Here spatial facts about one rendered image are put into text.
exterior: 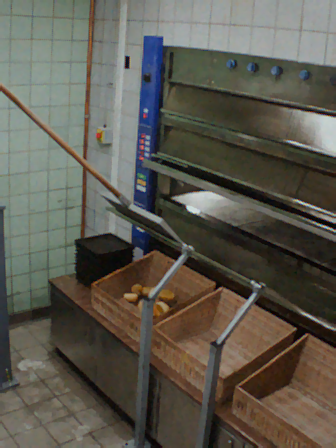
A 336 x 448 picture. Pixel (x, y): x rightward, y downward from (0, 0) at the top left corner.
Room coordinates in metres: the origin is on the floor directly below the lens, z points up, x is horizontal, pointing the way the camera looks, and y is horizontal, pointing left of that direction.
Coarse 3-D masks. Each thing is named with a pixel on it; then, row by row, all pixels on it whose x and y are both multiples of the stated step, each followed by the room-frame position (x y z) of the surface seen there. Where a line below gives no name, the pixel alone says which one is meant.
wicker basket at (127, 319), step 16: (144, 256) 3.16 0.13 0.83; (160, 256) 3.16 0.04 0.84; (128, 272) 3.08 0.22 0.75; (144, 272) 3.16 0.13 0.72; (160, 272) 3.12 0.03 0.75; (176, 272) 3.03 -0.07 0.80; (192, 272) 2.94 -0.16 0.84; (96, 288) 2.87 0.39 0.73; (112, 288) 3.00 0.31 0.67; (128, 288) 3.08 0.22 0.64; (192, 288) 2.90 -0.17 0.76; (208, 288) 2.77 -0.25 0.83; (96, 304) 2.87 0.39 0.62; (112, 304) 2.74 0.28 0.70; (128, 304) 2.97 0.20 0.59; (176, 304) 2.94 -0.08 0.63; (112, 320) 2.74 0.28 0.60; (128, 320) 2.77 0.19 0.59; (160, 320) 2.56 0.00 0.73
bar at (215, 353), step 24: (120, 216) 2.93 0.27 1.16; (168, 240) 2.59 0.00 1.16; (216, 264) 2.33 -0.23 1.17; (264, 288) 2.13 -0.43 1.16; (144, 312) 2.35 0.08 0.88; (240, 312) 2.07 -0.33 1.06; (144, 336) 2.34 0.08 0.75; (144, 360) 2.34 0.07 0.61; (216, 360) 1.97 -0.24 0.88; (144, 384) 2.34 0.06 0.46; (216, 384) 1.99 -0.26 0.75; (144, 408) 2.35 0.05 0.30
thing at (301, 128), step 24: (168, 96) 3.26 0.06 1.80; (192, 96) 3.12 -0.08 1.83; (216, 96) 2.98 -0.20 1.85; (240, 96) 2.86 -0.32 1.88; (216, 120) 2.90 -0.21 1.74; (240, 120) 2.79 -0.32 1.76; (264, 120) 2.68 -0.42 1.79; (288, 120) 2.57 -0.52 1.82; (312, 120) 2.48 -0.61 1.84; (288, 144) 2.49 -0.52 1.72; (312, 144) 2.42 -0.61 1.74
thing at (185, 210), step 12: (168, 204) 3.20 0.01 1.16; (180, 204) 3.16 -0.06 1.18; (192, 216) 3.03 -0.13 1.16; (204, 216) 2.97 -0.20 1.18; (216, 228) 2.87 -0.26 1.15; (228, 228) 2.80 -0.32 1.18; (240, 228) 2.81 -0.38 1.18; (240, 240) 2.73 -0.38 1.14; (252, 240) 2.66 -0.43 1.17; (264, 240) 2.66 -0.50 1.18; (276, 252) 2.53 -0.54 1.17; (288, 252) 2.51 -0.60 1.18; (300, 264) 2.41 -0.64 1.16; (312, 264) 2.38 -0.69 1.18; (324, 276) 2.30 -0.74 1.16
